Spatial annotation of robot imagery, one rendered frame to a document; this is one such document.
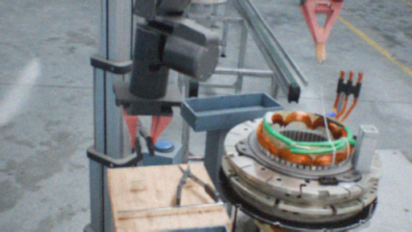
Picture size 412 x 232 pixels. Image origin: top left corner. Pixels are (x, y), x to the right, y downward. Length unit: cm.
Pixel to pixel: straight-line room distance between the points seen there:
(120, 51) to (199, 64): 54
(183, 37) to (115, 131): 61
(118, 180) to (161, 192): 9
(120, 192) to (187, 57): 33
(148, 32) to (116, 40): 48
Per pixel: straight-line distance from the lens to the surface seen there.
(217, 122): 123
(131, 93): 76
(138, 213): 83
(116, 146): 127
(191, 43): 68
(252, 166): 95
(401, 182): 168
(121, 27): 117
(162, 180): 94
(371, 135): 96
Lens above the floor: 156
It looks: 24 degrees down
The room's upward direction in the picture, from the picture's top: 5 degrees clockwise
